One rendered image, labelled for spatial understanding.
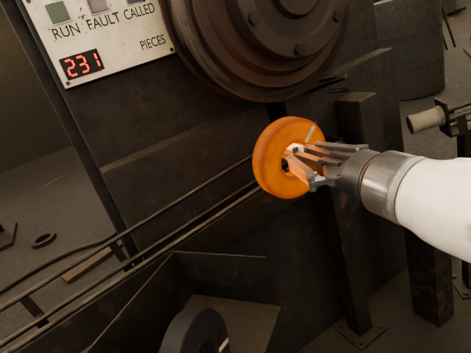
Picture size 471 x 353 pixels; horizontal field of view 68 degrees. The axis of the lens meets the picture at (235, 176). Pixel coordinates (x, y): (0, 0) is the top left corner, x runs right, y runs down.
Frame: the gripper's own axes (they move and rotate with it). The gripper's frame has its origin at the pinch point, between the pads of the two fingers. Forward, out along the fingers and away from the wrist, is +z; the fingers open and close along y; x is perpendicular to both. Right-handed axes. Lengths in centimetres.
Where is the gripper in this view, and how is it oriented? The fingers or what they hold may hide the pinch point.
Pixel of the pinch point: (289, 150)
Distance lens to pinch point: 65.6
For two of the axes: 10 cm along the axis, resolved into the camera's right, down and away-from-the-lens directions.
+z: -4.9, -2.7, 8.3
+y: 8.3, -4.3, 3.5
